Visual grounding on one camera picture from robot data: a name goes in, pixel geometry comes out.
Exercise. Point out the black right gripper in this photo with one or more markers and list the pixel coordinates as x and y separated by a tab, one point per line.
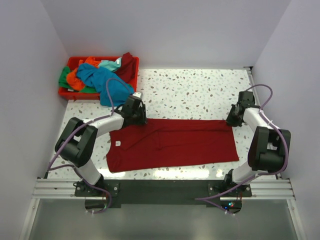
230	121

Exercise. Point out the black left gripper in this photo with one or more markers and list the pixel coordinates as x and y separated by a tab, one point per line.
143	120

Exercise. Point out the dark red t shirt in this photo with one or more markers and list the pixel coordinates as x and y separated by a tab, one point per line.
171	143
126	70

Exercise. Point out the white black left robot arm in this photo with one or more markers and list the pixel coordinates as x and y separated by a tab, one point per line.
76	143

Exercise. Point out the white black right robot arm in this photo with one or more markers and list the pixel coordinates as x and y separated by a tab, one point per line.
269	150

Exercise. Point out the light teal t shirt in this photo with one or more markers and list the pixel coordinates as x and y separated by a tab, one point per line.
110	65

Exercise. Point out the blue t shirt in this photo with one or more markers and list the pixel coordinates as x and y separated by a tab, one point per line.
106	83

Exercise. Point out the orange t shirt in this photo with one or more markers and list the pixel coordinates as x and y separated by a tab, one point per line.
77	77

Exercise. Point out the red plastic bin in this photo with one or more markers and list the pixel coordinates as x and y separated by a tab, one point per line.
71	95

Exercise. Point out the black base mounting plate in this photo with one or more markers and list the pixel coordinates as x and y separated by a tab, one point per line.
154	192

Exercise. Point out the green t shirt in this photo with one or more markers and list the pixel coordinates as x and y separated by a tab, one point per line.
68	79

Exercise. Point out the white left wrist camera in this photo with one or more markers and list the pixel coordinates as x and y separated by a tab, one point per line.
138	95

